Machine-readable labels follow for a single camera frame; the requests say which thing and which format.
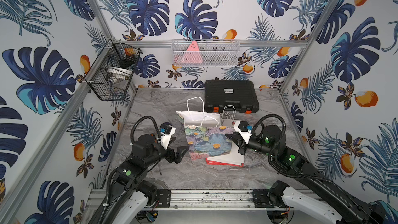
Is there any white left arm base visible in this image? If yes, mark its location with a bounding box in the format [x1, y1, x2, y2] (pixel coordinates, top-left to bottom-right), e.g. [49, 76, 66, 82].
[112, 180, 157, 224]

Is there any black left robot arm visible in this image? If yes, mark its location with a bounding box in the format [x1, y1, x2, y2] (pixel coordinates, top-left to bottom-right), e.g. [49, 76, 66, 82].
[89, 116, 189, 224]

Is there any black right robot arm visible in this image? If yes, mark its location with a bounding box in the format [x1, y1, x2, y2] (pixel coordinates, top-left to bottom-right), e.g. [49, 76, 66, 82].
[226, 114, 388, 224]

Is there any aluminium linear rail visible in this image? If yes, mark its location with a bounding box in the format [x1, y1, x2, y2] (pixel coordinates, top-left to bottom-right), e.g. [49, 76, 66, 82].
[83, 188, 287, 211]

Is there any floral paper bag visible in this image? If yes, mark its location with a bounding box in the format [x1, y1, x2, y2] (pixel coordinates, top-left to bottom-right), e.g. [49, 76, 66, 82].
[176, 96, 234, 160]

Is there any black tool case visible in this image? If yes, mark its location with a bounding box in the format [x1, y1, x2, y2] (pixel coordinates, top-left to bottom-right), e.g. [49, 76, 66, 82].
[204, 80, 260, 114]

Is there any pink triangle item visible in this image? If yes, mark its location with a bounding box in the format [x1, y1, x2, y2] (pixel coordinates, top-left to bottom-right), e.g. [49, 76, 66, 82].
[179, 40, 204, 65]

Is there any white mesh wall shelf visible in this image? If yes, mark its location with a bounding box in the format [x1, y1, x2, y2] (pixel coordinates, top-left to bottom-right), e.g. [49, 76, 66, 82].
[171, 39, 240, 67]

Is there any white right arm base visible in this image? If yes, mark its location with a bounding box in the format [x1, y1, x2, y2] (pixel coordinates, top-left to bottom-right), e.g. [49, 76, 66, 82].
[268, 181, 343, 224]

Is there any red paper bag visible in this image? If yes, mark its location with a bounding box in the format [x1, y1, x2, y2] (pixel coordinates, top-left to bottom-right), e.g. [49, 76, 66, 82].
[205, 158, 244, 168]

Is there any white happy paper bag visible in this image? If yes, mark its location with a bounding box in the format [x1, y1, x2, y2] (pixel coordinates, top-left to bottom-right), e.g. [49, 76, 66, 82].
[207, 105, 244, 164]

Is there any black wire basket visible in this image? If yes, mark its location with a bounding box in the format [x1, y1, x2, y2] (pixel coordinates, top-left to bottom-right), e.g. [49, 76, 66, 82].
[84, 40, 143, 101]

